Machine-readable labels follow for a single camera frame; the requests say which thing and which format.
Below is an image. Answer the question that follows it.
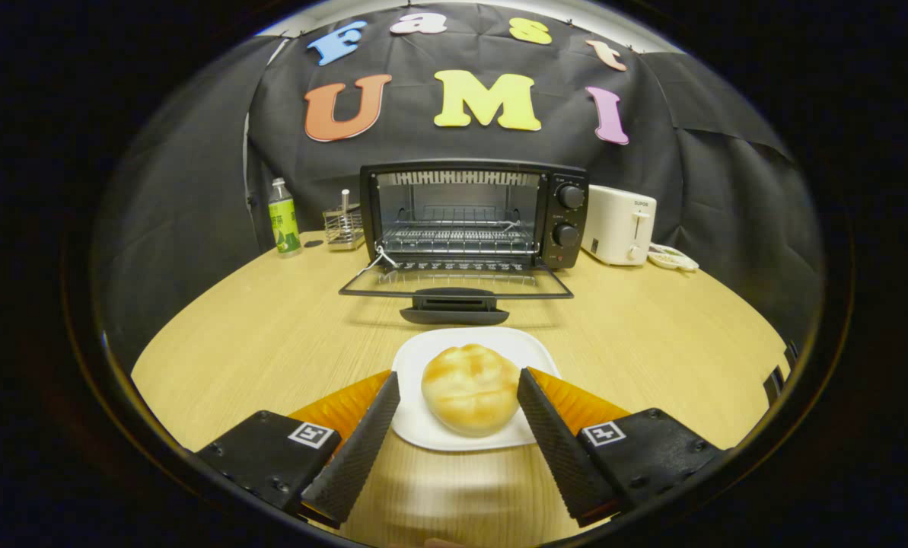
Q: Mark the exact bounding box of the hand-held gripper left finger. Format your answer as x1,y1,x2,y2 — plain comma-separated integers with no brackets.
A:
196,371,401,530

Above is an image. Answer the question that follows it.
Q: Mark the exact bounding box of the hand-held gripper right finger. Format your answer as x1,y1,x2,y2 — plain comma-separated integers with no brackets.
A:
518,367,725,527

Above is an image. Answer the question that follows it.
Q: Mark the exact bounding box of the golden bread roll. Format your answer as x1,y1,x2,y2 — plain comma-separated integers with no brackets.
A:
421,343,521,438

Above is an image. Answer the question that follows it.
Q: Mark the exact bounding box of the black toaster oven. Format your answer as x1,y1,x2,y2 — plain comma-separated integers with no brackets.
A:
338,158,590,326

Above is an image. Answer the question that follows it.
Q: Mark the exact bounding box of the white pop-up toaster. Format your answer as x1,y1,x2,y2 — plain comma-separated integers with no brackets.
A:
581,185,658,266

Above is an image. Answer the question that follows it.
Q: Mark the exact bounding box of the white square plate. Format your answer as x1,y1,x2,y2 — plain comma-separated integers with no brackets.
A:
390,327,561,453

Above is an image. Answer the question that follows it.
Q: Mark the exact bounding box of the white divided snack dish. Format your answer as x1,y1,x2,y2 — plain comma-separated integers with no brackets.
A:
646,243,699,272

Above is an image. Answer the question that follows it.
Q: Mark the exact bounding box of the black chair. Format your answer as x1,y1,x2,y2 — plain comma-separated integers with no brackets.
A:
762,341,801,406

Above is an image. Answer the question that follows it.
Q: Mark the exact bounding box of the green label drink bottle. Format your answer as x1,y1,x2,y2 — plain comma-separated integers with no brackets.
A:
268,177,303,257

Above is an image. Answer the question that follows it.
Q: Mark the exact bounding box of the metal wire utensil holder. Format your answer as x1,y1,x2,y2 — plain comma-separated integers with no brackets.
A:
323,189,366,251

